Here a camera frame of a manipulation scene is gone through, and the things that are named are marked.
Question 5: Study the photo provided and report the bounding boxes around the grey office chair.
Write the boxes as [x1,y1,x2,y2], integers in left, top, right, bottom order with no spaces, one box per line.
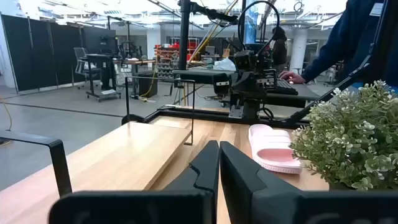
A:
[73,47,102,90]

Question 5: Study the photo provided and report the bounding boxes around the black room divider panels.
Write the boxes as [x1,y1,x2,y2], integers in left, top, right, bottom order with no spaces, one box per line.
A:
[1,14,118,93]

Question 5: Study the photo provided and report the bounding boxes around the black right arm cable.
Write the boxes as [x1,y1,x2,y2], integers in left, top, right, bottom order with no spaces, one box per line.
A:
[237,0,281,57]

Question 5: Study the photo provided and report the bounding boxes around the black standing desk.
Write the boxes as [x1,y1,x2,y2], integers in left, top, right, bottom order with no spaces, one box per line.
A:
[172,68,238,85]
[266,83,321,109]

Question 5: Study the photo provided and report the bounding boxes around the black computer tower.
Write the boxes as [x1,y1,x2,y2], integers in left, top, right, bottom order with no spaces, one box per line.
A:
[138,70,158,99]

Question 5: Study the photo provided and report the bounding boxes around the black pole with boom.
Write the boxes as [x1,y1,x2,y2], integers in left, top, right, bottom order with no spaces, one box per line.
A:
[177,0,239,72]

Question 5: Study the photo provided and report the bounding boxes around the green plant in black pot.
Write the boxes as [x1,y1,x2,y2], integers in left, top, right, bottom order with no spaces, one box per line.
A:
[289,80,398,191]

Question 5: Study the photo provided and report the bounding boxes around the white name badge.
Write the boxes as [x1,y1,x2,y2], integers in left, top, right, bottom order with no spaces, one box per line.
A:
[369,2,385,17]

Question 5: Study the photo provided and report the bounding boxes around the white plastic bag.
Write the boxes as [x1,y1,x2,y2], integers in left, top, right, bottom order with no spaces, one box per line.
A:
[213,57,237,72]

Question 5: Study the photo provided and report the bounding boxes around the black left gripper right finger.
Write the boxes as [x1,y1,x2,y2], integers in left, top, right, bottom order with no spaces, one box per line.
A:
[220,141,398,224]

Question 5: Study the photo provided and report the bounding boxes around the black computer keyboard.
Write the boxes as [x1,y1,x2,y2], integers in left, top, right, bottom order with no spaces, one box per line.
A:
[275,79,299,96]

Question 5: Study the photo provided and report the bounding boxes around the person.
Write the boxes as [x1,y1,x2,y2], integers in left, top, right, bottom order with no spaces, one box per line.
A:
[271,26,289,74]
[301,0,398,88]

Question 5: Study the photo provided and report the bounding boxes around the pink rubber slide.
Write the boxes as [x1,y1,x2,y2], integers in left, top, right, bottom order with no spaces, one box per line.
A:
[248,123,303,174]

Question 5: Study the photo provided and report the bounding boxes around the wooden background table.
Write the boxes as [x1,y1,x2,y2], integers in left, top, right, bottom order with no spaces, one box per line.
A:
[113,58,156,97]

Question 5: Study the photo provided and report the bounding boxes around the yellow floor cable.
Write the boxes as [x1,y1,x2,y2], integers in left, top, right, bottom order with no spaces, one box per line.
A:
[139,65,158,103]

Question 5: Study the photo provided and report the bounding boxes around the black rolling monitor stand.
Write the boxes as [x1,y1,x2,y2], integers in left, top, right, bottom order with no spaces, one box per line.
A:
[82,27,123,103]

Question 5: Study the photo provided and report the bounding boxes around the red parts bin rack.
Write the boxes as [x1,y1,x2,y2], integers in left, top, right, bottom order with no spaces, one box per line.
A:
[154,43,200,78]

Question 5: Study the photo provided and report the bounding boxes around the person's hand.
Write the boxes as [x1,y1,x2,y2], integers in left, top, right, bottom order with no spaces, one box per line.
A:
[279,70,306,85]

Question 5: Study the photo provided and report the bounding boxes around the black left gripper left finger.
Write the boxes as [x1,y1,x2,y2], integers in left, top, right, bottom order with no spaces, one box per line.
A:
[48,139,220,224]

